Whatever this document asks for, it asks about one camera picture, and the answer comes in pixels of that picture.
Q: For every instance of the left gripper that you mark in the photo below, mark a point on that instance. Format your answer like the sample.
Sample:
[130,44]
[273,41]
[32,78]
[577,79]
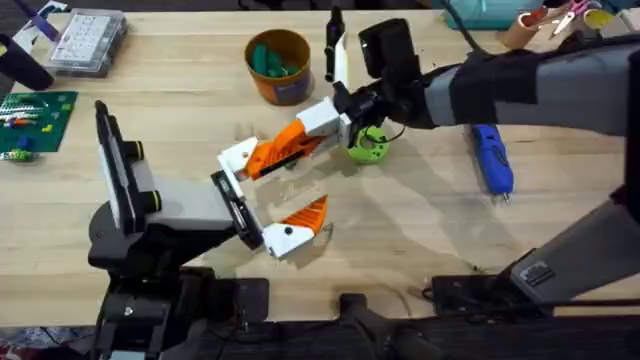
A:
[190,205]

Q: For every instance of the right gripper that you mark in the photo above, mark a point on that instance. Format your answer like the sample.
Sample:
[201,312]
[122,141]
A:
[400,102]

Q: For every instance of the orange ribbed wedge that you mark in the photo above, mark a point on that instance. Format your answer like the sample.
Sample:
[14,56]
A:
[275,150]

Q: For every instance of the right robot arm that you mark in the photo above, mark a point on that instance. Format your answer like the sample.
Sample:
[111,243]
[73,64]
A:
[575,90]

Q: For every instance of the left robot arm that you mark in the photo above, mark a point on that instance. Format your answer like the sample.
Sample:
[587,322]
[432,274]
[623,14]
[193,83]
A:
[150,310]

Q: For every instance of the blue electric screwdriver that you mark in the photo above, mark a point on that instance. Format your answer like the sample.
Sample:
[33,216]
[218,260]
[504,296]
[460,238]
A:
[492,160]

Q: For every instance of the green disc with holes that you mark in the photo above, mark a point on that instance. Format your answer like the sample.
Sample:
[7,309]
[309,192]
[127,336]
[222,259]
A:
[367,155]

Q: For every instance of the orange tub with green toys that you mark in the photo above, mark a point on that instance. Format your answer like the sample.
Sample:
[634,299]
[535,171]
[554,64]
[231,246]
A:
[280,85]

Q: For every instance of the right wrist upright black plate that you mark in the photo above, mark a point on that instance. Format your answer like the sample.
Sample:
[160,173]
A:
[331,55]

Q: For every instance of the wrist upright black plate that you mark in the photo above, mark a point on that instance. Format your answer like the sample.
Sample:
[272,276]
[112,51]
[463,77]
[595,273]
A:
[331,55]
[112,170]

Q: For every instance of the left wrist upright black plate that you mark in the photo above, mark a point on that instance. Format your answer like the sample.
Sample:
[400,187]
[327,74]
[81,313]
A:
[112,170]

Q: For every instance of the teal box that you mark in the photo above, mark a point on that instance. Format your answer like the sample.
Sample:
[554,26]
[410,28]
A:
[490,15]

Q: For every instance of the brown cardboard tube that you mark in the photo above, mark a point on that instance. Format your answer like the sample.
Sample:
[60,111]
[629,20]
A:
[522,27]

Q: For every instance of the green board with toy blocks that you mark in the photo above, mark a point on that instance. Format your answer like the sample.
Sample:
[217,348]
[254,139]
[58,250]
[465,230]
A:
[47,130]

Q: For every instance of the clear plastic parts box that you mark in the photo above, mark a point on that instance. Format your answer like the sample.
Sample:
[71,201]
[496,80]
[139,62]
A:
[87,40]

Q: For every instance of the pink scissors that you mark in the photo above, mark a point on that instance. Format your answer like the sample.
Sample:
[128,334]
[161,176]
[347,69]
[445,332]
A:
[567,17]

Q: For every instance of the black cylindrical object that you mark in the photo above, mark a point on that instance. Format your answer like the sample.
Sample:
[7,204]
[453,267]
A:
[22,65]

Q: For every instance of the white and purple tool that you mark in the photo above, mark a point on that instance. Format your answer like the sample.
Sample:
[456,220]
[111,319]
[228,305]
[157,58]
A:
[42,22]

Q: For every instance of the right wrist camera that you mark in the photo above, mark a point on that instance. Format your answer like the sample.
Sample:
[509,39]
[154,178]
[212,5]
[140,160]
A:
[390,47]

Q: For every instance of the black stand post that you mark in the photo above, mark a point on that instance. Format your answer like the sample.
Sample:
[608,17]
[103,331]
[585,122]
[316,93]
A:
[365,320]

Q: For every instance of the black rail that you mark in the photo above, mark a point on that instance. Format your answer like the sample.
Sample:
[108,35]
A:
[500,342]

